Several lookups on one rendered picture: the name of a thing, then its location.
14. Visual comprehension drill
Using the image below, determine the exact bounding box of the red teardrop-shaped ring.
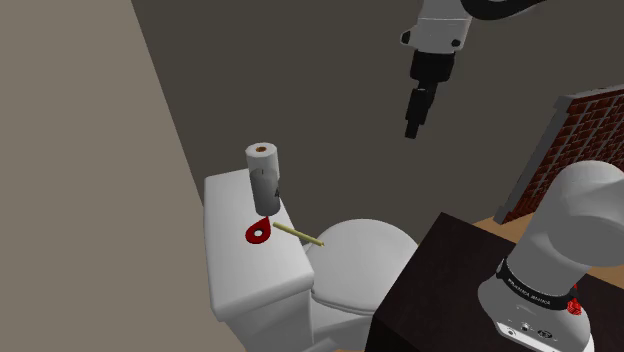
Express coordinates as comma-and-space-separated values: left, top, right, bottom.
244, 216, 272, 245

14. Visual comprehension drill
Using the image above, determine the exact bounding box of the white paper towel roll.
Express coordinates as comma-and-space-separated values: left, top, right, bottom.
244, 142, 282, 217

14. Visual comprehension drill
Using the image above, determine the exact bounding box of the white toilet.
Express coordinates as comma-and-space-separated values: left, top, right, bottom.
202, 168, 419, 352

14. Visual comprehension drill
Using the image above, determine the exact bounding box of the yellow pencil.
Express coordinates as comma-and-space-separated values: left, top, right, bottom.
272, 221, 326, 248

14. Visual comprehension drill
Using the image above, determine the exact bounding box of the red brick panel grey frame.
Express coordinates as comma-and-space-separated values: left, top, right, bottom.
493, 83, 624, 226

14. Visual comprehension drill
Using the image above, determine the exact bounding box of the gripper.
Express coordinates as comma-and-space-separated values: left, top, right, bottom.
403, 48, 457, 141

